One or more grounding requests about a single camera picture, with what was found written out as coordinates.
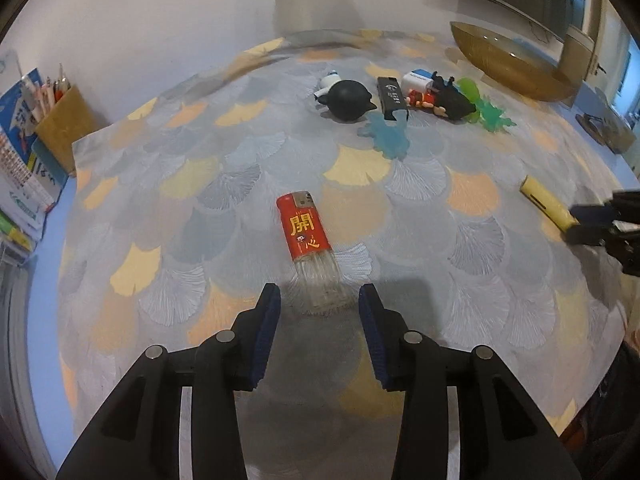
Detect yellow lighter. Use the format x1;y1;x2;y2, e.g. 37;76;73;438
519;175;581;233

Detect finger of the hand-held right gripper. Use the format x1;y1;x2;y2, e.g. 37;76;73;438
570;191;640;227
564;222;640;277

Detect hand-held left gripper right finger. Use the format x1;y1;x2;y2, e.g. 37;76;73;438
358;283;583;480

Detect black round toy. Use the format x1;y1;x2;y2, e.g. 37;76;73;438
320;80;377;123

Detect stack of booklets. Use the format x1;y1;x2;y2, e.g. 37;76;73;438
0;50;71;261

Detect brown paper pen holder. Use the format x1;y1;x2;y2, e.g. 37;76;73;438
34;85;98;177

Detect amber glass bowl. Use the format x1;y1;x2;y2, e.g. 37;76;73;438
450;21;583;102

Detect fan-patterned tablecloth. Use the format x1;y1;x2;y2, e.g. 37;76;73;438
57;27;640;480

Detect tan box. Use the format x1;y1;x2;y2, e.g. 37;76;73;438
562;25;598;83

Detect red lighter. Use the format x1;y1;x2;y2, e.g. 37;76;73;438
276;191;351;317

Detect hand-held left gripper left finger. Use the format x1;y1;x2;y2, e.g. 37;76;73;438
55;283;282;480

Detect teal green sticky toy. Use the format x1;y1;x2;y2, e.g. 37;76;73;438
472;97;518;134

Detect white lighter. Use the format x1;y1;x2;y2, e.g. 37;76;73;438
401;74;434;96

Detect black spiky toy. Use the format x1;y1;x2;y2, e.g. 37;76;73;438
430;72;478;122

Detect bunch of pens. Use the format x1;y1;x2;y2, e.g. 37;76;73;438
29;62;76;111

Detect panda figure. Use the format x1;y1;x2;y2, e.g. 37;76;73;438
312;71;343;103

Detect blue sticky toy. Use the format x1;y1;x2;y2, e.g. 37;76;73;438
357;112;412;161

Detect black lighter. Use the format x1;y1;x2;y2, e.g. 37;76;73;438
376;76;410;123

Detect red figure toy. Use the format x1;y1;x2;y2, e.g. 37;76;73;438
406;87;451;116

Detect person's dark jeans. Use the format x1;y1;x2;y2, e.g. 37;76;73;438
565;345;640;480

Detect light green sticky toy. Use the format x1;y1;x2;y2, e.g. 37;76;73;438
459;77;484;106

